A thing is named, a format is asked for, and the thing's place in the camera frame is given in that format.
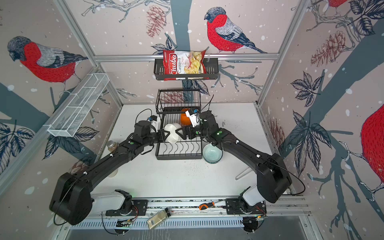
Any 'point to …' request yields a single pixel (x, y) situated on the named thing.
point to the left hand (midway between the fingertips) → (169, 132)
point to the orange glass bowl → (185, 120)
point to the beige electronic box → (157, 218)
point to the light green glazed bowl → (212, 154)
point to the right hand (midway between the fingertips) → (178, 132)
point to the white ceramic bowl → (174, 136)
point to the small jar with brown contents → (112, 145)
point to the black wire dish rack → (171, 106)
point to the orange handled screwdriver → (206, 205)
